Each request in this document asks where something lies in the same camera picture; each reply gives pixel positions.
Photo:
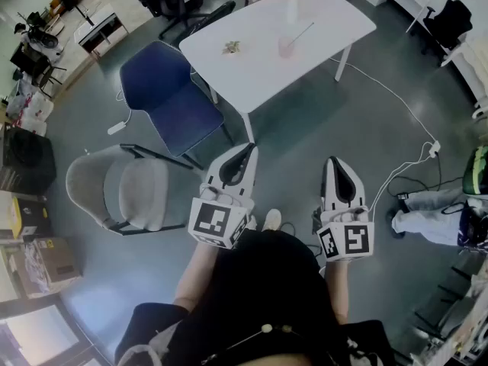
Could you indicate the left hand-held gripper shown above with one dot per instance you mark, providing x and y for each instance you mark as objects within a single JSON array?
[{"x": 213, "y": 219}]

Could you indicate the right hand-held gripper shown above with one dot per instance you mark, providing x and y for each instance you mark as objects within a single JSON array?
[{"x": 343, "y": 238}]

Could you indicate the teal star-tipped plastic stick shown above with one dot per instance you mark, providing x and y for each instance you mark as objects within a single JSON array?
[{"x": 303, "y": 32}]

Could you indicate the person's right forearm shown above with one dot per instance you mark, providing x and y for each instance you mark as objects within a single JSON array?
[{"x": 337, "y": 292}]

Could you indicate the person's left forearm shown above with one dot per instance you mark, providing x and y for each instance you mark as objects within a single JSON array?
[{"x": 196, "y": 277}]

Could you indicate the white table leg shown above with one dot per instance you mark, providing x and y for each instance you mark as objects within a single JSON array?
[
  {"x": 342, "y": 64},
  {"x": 248, "y": 126}
]

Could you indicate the light grey upholstered chair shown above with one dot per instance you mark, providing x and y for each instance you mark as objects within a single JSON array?
[{"x": 141, "y": 193}]

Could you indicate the white power strip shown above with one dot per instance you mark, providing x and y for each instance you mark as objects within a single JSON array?
[{"x": 434, "y": 148}]

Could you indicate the blue upholstered chair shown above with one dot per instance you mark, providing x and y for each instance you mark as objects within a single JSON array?
[{"x": 167, "y": 90}]

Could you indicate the person's black clothing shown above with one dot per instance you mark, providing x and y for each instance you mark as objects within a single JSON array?
[{"x": 267, "y": 288}]

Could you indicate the white plug adapter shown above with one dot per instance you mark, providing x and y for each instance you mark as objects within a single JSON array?
[{"x": 116, "y": 128}]

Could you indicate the small potted succulent plant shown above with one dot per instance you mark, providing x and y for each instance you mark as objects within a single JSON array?
[{"x": 231, "y": 47}]

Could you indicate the green black helmet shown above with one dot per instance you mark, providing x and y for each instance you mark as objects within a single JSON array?
[{"x": 476, "y": 172}]

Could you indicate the black slatted chair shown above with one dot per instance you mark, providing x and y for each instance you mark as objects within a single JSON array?
[{"x": 207, "y": 21}]

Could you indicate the white vase with pink flowers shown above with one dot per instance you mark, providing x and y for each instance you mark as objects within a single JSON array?
[{"x": 292, "y": 10}]

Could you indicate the brown cardboard box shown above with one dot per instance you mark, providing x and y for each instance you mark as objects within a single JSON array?
[{"x": 57, "y": 261}]

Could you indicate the low white wooden table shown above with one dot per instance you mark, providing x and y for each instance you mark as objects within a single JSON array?
[{"x": 101, "y": 23}]

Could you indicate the small black box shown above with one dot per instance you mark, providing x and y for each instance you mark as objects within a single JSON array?
[{"x": 34, "y": 216}]

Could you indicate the black speaker box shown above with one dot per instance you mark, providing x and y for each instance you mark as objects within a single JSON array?
[{"x": 28, "y": 158}]

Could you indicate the white red plastic bags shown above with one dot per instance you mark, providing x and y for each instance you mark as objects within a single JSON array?
[{"x": 32, "y": 111}]

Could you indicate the black floor fan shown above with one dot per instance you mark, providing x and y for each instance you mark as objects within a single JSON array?
[{"x": 47, "y": 42}]

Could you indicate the black metal side chair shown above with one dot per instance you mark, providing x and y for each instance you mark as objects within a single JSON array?
[{"x": 34, "y": 63}]

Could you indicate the yellow box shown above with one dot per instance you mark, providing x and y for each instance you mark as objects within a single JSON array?
[{"x": 9, "y": 217}]

